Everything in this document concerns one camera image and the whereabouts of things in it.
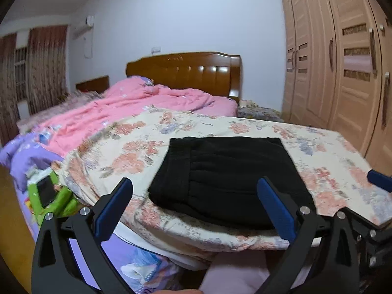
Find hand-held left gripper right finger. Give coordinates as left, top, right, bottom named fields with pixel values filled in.
left=257, top=176, right=362, bottom=294

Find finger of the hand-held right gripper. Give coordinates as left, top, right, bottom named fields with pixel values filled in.
left=367, top=168, right=392, bottom=194
left=347, top=208, right=392, bottom=247

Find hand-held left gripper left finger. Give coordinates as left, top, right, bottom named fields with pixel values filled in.
left=31, top=177, right=134, bottom=294

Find black pants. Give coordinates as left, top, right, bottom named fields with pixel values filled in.
left=148, top=137, right=316, bottom=230

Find green phone holder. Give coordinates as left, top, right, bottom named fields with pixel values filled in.
left=26, top=170, right=82, bottom=219

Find cream floral blanket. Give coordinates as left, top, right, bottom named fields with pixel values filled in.
left=58, top=106, right=392, bottom=253

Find black phone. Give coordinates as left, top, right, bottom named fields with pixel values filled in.
left=36, top=176, right=58, bottom=208

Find pink cloth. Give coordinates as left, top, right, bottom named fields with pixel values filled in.
left=197, top=245, right=296, bottom=294

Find floral pillow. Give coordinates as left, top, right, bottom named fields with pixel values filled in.
left=237, top=99, right=285, bottom=122

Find pink quilt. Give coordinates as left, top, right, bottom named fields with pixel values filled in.
left=38, top=76, right=239, bottom=157

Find purple printed bed sheet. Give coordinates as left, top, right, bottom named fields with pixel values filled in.
left=0, top=132, right=181, bottom=294

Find floral bedding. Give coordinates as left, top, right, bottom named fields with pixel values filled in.
left=16, top=90, right=106, bottom=134

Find wooden wardrobe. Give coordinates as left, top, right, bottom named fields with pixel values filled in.
left=281, top=0, right=392, bottom=175

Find brown patterned curtain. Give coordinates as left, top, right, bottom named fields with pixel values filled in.
left=0, top=33, right=18, bottom=146
left=27, top=24, right=70, bottom=115

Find wooden headboard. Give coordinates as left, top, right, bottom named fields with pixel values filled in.
left=125, top=51, right=243, bottom=103

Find window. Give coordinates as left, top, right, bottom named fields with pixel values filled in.
left=14, top=47, right=30, bottom=102

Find white air conditioner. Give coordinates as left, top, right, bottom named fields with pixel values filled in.
left=70, top=15, right=95, bottom=39

